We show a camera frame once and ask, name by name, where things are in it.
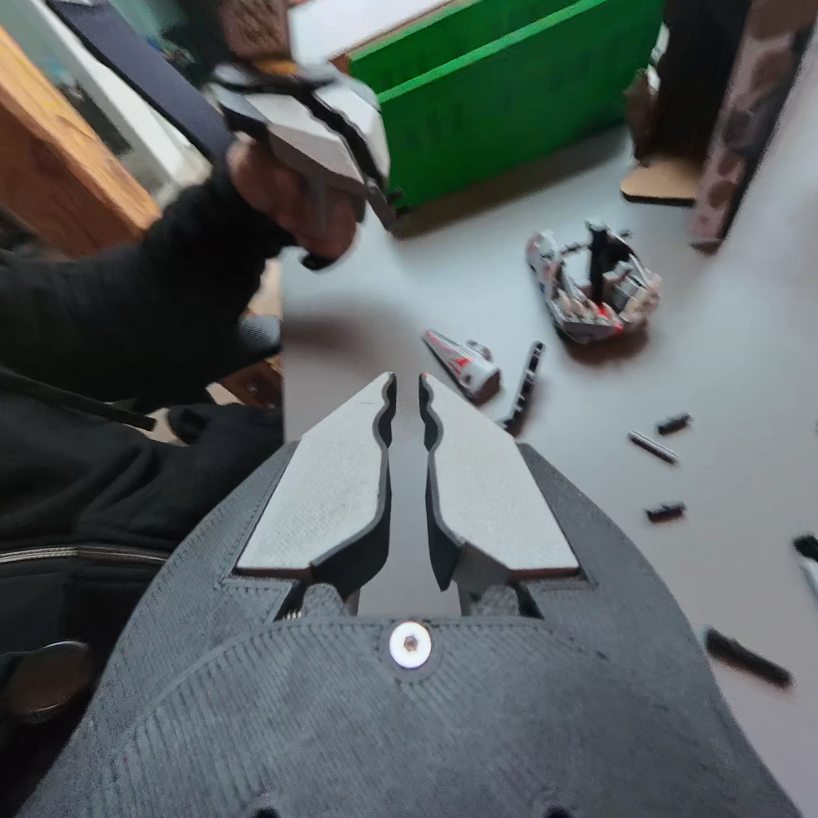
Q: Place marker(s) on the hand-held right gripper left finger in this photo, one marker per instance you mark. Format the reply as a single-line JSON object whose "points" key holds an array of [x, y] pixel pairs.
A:
{"points": [[332, 485]]}

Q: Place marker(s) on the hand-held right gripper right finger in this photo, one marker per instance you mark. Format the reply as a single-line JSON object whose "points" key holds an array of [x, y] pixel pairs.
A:
{"points": [[492, 485]]}

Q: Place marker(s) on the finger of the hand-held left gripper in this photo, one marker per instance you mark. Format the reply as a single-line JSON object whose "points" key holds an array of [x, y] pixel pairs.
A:
{"points": [[364, 121], [307, 137]]}

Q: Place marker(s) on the person's left forearm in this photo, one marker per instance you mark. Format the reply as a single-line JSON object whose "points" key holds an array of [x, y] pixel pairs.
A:
{"points": [[128, 300]]}

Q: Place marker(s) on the black angled lego beam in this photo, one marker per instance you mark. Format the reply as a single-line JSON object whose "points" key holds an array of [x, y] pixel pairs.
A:
{"points": [[527, 383]]}

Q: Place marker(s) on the scattered small lego pins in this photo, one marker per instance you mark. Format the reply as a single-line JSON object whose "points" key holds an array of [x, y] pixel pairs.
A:
{"points": [[666, 512]]}

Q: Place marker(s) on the grey white lego car model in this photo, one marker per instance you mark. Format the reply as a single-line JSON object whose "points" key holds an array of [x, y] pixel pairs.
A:
{"points": [[594, 307]]}

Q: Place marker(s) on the short black lego beam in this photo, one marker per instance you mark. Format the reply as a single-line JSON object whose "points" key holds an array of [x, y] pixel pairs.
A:
{"points": [[748, 658]]}

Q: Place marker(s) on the person's left hand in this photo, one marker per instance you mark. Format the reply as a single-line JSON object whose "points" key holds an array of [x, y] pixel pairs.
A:
{"points": [[281, 192]]}

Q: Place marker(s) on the brown patterned board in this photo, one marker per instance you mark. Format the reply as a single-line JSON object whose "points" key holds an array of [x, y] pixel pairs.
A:
{"points": [[741, 128], [255, 29]]}

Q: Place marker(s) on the dark blue bar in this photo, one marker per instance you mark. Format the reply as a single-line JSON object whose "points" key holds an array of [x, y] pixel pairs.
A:
{"points": [[147, 70]]}

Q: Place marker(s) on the green box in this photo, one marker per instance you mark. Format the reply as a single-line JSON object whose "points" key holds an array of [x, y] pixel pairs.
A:
{"points": [[511, 108]]}

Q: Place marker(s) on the wooden furniture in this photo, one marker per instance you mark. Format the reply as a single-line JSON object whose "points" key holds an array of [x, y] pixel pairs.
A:
{"points": [[57, 166]]}

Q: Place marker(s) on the cardboard base piece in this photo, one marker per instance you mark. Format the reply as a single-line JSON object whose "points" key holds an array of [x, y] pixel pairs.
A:
{"points": [[661, 182]]}

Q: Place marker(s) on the black white piece right edge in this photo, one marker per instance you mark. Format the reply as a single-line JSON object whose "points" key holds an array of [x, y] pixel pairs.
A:
{"points": [[806, 547]]}

